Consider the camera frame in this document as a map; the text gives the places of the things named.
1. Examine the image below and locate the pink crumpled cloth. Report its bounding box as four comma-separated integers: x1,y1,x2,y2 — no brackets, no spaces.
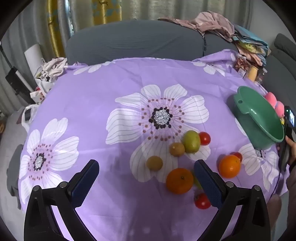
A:
158,10,235,42

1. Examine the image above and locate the yellow patterned curtain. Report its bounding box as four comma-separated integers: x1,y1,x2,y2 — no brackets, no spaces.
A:
46,0,122,58

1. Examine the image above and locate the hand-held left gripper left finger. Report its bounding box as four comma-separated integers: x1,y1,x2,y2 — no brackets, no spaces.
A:
24,159,100,241

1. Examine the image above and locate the black box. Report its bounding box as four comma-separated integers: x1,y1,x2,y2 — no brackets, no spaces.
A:
5,67,23,93

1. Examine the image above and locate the grey sofa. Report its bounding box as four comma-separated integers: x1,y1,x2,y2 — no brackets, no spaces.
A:
66,19,296,98

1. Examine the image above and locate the purple floral tablecloth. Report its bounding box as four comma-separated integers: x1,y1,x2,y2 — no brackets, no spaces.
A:
18,50,288,241

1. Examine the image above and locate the person's right forearm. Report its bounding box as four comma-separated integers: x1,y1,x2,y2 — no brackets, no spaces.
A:
266,167,296,235

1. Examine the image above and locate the yellow-green mango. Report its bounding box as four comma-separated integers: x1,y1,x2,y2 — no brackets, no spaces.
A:
182,130,201,154

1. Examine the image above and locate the bright green mango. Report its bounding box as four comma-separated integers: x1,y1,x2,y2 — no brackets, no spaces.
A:
192,171,203,189

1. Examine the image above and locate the silver metal pipe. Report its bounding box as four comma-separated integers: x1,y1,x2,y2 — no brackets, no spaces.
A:
62,0,75,39

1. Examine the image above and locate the white paper roll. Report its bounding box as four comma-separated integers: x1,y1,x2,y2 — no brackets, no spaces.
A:
24,44,45,70

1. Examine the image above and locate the person's right hand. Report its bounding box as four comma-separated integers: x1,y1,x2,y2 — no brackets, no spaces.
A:
285,136,296,169

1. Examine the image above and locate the brown kiwi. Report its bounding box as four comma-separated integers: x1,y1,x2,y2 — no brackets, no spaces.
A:
169,142,185,157
146,156,163,172

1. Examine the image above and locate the green plastic bowl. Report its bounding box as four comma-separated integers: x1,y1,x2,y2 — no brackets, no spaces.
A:
233,86,285,150

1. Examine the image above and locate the pile of colourful clothes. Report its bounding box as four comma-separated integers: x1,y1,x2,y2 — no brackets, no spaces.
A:
231,24,271,67

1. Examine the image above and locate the black cable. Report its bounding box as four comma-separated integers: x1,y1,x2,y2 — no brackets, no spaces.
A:
270,170,281,200

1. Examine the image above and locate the pink plush toy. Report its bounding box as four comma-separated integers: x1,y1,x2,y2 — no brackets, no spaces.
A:
264,92,285,118

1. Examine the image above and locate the beige crumpled cloth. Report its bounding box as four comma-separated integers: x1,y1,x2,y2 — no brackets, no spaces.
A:
42,57,68,81

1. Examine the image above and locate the white red-printed plastic bag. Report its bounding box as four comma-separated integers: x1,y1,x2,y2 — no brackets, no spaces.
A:
30,79,54,103

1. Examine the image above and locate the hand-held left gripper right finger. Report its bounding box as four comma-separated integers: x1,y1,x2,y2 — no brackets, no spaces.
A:
194,159,271,241

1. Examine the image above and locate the orange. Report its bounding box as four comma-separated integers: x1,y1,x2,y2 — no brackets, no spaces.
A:
166,168,194,194
218,155,241,178

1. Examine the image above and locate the red tomato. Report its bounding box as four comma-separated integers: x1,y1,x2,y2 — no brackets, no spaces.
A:
199,132,211,146
194,193,211,209
230,152,243,163

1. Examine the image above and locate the yellow bottle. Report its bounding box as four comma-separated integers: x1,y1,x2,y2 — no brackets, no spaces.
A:
247,66,258,81

